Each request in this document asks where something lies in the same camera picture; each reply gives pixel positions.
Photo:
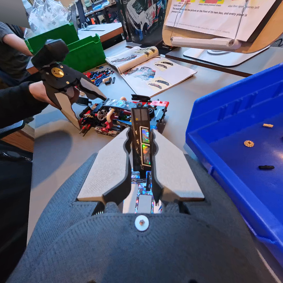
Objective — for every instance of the black starred brick panel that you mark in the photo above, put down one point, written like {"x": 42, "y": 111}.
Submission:
{"x": 141, "y": 123}

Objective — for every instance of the open instruction booklet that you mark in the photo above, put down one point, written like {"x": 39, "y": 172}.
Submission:
{"x": 172, "y": 70}

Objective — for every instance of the toy car set box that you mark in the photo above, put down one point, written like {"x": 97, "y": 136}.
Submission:
{"x": 143, "y": 17}

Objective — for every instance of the wooden document stand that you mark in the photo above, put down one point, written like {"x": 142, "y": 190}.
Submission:
{"x": 265, "y": 33}

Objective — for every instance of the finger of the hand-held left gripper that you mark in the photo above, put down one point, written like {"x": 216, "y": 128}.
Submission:
{"x": 66, "y": 106}
{"x": 90, "y": 89}

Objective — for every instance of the clear plastic bag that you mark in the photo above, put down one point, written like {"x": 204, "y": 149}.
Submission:
{"x": 48, "y": 15}

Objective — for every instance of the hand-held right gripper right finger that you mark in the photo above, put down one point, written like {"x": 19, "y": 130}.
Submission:
{"x": 174, "y": 176}

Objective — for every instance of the person's left hand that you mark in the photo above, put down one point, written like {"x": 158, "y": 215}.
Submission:
{"x": 42, "y": 92}

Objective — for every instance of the black toy pin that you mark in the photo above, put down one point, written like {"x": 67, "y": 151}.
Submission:
{"x": 266, "y": 167}

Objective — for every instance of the holographic sticker sheet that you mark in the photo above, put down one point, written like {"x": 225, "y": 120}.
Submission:
{"x": 141, "y": 181}

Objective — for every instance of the toy brick car model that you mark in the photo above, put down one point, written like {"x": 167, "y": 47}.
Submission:
{"x": 110, "y": 115}

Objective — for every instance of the tan toy brick piece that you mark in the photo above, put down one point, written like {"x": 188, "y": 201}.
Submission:
{"x": 268, "y": 125}

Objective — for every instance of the blue plastic bin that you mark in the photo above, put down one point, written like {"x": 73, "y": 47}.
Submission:
{"x": 232, "y": 99}

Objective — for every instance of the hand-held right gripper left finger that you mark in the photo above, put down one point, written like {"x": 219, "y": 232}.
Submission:
{"x": 106, "y": 174}

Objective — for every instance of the printed instruction paper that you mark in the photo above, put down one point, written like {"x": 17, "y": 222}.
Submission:
{"x": 210, "y": 22}

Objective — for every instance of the tan toy gear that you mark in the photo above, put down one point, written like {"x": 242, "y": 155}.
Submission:
{"x": 249, "y": 143}

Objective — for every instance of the pile of loose toy bricks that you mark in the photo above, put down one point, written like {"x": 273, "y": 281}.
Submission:
{"x": 99, "y": 76}

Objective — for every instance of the wood-edged white desk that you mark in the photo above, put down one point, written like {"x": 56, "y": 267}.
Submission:
{"x": 104, "y": 29}

